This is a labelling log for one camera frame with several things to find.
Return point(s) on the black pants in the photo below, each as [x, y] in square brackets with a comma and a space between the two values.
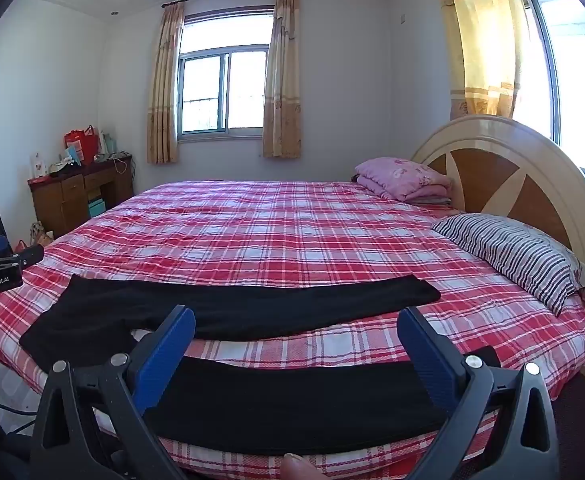
[272, 305]

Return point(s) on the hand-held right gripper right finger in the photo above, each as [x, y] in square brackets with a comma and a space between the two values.
[425, 347]

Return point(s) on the wooden bed headboard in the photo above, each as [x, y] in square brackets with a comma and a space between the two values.
[502, 160]

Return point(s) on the beige patterned curtain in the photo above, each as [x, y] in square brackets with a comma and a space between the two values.
[282, 80]
[165, 90]

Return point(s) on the brown wooden desk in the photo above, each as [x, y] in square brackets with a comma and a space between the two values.
[72, 195]

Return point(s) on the striped pillow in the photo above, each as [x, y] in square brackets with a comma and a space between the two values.
[517, 252]

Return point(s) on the yellow sunlit curtain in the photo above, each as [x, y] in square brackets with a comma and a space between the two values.
[482, 40]

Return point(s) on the pink folded quilt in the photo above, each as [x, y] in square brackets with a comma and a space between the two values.
[402, 177]

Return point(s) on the large window beside headboard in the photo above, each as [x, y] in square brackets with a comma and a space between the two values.
[582, 70]

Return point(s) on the red gift bag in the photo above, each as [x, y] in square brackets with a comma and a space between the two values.
[80, 142]

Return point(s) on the sliding window with grey frame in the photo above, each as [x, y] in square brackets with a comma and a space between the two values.
[222, 90]

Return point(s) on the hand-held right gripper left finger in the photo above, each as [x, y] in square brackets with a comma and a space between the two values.
[170, 345]

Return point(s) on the bed with red plaid sheet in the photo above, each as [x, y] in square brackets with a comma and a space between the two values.
[282, 230]

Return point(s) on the white greeting card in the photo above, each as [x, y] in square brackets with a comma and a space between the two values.
[38, 165]

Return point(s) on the floral bag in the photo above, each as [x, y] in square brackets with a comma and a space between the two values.
[40, 232]

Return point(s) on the teal box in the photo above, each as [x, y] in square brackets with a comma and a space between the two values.
[96, 207]

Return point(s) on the person's right hand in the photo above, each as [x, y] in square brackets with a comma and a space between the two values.
[300, 467]

